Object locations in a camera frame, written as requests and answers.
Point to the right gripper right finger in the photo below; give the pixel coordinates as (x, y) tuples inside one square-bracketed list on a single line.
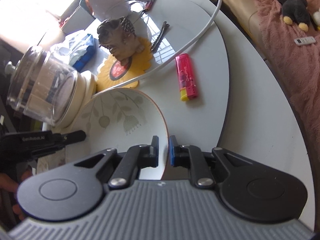
[(197, 163)]

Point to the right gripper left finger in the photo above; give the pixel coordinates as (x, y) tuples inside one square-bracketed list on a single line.
[(130, 163)]

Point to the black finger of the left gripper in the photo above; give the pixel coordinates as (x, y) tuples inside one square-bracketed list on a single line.
[(69, 138)]

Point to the floral bowl with orange rim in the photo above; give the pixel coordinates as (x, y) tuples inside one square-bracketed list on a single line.
[(119, 119)]

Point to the person's left hand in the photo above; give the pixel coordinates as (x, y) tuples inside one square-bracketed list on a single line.
[(11, 186)]

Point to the glass kettle on cream base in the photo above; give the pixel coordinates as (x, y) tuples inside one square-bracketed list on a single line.
[(48, 90)]

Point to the pink and yellow lighter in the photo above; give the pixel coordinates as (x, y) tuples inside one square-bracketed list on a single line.
[(186, 78)]

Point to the round grey lazy susan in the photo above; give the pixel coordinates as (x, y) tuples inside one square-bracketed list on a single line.
[(194, 31)]

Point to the yellow sunflower coaster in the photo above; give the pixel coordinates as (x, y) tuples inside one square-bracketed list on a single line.
[(112, 73)]

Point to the blue tissue pack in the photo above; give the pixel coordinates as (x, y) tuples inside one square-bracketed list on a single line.
[(76, 50)]

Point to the brown dog figurine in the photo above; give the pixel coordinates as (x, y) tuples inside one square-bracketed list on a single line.
[(119, 37)]

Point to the pink bed blanket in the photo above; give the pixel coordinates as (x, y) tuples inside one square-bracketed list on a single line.
[(296, 67)]

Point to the white remote control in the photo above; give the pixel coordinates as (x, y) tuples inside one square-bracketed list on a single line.
[(304, 41)]

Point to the black plush toy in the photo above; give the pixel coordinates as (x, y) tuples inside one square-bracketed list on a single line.
[(295, 11)]

